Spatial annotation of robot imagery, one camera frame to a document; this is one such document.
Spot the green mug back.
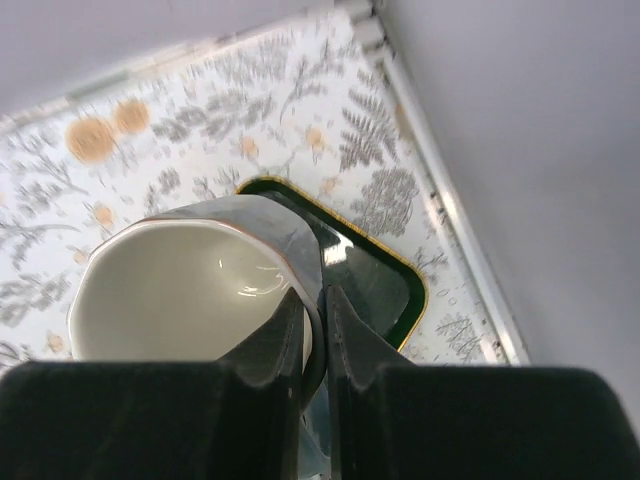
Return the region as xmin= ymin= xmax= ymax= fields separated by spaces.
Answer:
xmin=67 ymin=193 xmax=331 ymax=480

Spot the floral table mat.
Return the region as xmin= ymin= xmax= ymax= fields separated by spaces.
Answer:
xmin=1 ymin=8 xmax=509 ymax=369

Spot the aluminium frame rail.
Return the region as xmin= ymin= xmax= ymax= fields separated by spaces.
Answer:
xmin=338 ymin=1 xmax=530 ymax=366

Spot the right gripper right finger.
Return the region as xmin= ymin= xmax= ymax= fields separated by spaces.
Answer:
xmin=326 ymin=286 xmax=639 ymax=479

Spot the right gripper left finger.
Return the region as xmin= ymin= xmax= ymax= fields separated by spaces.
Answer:
xmin=1 ymin=292 xmax=304 ymax=479

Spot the black tray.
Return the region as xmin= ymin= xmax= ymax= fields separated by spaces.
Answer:
xmin=235 ymin=176 xmax=429 ymax=350

